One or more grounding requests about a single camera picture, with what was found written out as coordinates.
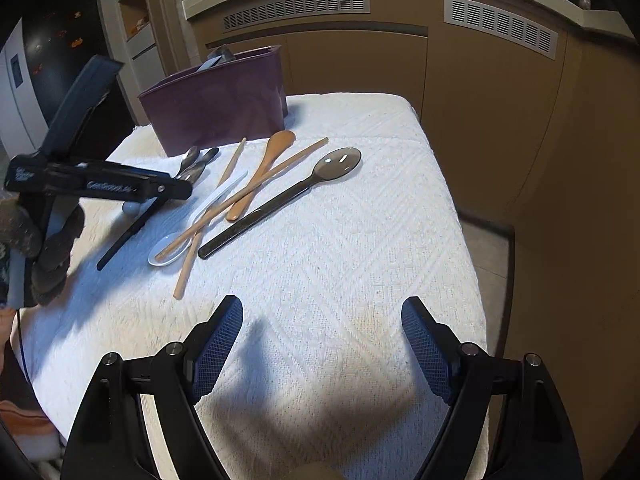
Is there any dark translucent plastic spoon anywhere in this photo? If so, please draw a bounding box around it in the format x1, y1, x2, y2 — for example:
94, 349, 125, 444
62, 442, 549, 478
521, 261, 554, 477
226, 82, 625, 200
198, 146, 362, 261

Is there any tan wooden cabinet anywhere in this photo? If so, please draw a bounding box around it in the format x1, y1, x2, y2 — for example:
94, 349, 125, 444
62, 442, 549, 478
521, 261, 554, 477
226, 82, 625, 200
182, 0, 640, 480

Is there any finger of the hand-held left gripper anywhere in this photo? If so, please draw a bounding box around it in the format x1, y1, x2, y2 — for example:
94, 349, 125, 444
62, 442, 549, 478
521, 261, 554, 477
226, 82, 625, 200
135, 169, 194, 202

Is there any short grey vent grille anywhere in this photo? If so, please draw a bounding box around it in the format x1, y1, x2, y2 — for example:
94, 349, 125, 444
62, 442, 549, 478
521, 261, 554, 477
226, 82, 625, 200
444, 0, 559, 59

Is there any wooden chopstick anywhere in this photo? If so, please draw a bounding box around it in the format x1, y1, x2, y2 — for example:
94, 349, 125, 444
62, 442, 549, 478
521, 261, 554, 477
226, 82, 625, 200
172, 137, 248, 299
160, 137, 329, 262

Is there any white textured towel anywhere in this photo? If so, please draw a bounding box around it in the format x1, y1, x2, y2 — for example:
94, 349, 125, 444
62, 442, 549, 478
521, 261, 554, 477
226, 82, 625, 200
12, 92, 488, 480

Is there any black door with stickers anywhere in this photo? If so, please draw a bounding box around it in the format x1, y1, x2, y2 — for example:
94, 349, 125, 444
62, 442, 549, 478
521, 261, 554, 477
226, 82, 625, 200
15, 0, 136, 128

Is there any wooden spoon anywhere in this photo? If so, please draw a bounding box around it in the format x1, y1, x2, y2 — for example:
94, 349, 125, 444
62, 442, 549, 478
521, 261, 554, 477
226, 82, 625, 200
226, 130, 297, 222

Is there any person's left hand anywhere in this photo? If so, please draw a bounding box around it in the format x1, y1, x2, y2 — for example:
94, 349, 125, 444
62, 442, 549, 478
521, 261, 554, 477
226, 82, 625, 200
0, 199, 87, 308

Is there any black-handled metal spoon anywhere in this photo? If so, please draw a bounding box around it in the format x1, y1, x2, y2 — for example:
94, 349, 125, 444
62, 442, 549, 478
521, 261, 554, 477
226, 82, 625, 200
96, 147, 221, 270

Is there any blue cable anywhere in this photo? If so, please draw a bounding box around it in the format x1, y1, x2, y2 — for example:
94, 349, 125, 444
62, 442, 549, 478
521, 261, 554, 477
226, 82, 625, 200
12, 307, 38, 401

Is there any purple utensil container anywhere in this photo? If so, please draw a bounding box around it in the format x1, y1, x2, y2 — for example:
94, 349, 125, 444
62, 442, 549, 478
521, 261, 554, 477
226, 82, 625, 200
137, 44, 288, 157

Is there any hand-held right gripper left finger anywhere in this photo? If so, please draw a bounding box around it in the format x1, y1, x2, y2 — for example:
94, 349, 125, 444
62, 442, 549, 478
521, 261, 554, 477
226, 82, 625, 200
60, 295, 244, 480

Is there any wall shelf niche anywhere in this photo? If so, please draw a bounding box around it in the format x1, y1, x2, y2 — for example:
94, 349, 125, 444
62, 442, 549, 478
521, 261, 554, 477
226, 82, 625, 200
118, 0, 163, 63

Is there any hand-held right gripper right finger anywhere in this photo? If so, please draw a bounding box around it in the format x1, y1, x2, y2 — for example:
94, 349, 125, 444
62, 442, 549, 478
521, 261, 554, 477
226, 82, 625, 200
401, 296, 583, 480

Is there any white countertop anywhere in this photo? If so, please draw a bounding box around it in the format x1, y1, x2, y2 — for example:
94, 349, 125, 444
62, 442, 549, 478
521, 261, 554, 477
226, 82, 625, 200
181, 0, 640, 43

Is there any long grey vent grille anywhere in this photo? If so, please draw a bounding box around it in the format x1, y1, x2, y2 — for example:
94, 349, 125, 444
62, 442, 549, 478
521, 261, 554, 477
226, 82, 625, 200
222, 0, 372, 32

